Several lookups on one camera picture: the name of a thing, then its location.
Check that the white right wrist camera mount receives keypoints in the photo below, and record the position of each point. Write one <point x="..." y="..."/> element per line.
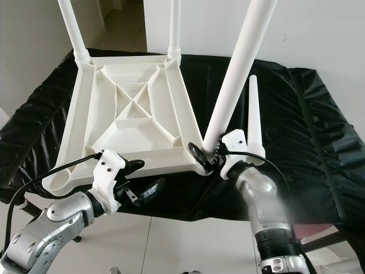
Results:
<point x="235" y="141"/>

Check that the white plastic table leg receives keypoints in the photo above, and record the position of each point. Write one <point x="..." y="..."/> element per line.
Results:
<point x="255" y="114"/>
<point x="242" y="68"/>
<point x="71" y="28"/>
<point x="174" y="28"/>

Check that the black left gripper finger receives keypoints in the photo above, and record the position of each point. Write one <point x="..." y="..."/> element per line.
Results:
<point x="153" y="189"/>
<point x="134" y="166"/>

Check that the white plastic children table top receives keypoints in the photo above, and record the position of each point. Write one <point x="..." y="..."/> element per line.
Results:
<point x="91" y="125"/>

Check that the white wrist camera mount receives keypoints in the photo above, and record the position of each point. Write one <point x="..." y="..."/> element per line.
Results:
<point x="235" y="141"/>
<point x="108" y="168"/>

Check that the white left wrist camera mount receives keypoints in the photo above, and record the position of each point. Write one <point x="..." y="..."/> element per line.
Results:
<point x="108" y="168"/>

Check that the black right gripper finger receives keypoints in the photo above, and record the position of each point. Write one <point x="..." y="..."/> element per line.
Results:
<point x="198" y="156"/>

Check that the pink plastic object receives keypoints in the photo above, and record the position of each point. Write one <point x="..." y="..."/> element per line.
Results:
<point x="316" y="228"/>

